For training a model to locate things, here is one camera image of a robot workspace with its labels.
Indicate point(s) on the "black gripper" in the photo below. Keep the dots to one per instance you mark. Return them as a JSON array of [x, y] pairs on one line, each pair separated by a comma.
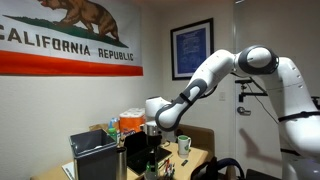
[[154, 140]]

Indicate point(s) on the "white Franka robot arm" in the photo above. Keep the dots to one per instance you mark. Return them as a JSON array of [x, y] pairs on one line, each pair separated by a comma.
[[213, 66]]

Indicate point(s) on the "clear bottle with green label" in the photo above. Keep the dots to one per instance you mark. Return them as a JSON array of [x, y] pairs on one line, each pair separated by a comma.
[[151, 173]]

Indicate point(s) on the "green plastic bottle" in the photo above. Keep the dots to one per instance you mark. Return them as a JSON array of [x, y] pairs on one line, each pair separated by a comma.
[[112, 134]]

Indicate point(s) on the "blue spray bottle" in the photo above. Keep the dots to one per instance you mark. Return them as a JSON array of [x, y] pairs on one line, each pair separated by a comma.
[[113, 122]]

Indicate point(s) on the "black laptop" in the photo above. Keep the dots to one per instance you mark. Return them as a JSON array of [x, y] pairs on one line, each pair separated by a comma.
[[140, 150]]

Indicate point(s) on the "red orange pen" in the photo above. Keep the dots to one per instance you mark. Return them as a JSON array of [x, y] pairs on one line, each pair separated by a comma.
[[167, 165]]

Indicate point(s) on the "purple and white pen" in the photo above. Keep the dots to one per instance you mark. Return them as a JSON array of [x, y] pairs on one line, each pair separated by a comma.
[[168, 172]]

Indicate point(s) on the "teal and white pen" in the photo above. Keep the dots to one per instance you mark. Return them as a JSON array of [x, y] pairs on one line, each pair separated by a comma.
[[171, 170]]

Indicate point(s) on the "stainless steel tumbler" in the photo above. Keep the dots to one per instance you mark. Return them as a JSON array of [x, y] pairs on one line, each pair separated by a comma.
[[121, 163]]

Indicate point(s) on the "small black stick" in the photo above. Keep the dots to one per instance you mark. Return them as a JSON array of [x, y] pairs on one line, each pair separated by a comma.
[[184, 162]]

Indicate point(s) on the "white mug with green inside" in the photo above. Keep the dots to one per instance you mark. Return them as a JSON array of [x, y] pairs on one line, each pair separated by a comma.
[[184, 145]]

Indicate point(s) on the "paper towel roll pack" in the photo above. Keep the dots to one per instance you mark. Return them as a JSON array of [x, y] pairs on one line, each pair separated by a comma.
[[131, 121]]

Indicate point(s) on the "black office chair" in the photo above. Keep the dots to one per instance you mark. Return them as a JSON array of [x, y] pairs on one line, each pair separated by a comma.
[[213, 170]]

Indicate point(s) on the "white notepad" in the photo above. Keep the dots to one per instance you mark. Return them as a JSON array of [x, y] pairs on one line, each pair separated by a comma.
[[68, 171]]

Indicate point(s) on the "white door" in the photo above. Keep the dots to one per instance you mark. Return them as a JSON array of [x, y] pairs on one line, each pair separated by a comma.
[[256, 140]]

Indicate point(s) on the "framed blue print picture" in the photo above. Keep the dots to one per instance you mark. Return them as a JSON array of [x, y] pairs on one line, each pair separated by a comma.
[[192, 50]]

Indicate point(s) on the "California Republic flag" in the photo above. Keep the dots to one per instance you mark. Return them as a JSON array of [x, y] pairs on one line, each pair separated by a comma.
[[66, 36]]

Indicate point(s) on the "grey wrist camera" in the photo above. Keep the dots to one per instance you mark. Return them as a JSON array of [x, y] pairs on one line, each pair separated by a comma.
[[149, 128]]

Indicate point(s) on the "white light switch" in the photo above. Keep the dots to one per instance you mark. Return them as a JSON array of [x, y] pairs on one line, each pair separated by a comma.
[[222, 96]]

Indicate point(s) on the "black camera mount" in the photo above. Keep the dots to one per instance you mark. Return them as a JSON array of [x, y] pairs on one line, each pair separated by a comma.
[[246, 94]]

